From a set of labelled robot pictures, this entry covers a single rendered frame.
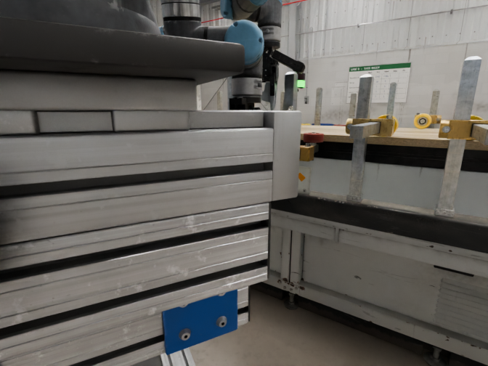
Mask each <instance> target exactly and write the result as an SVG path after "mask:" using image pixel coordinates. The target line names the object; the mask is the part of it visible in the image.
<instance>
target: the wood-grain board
mask: <svg viewBox="0 0 488 366"><path fill-rule="evenodd" d="M309 132H316V133H323V134H324V140H323V142H348V143H354V139H350V138H349V134H347V133H346V127H345V126H312V125H301V140H304V133H309ZM438 135H439V129H416V128H398V129H397V130H396V131H395V132H394V135H393V136H391V137H381V136H369V137H367V144H374V145H399V146H412V147H436V148H448V144H449V140H450V139H447V138H438ZM465 150H486V151H488V145H483V144H482V143H480V141H478V140H466V142H465Z"/></svg>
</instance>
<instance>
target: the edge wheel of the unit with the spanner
mask: <svg viewBox="0 0 488 366"><path fill-rule="evenodd" d="M323 140H324V134H323V133H316V132H309V133H304V142H310V144H313V145H316V144H317V143H320V142H323Z"/></svg>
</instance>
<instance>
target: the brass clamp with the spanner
mask: <svg viewBox="0 0 488 366"><path fill-rule="evenodd" d="M305 146H306V145H300V158H299V160H301V161H311V160H314V146H311V147H305Z"/></svg>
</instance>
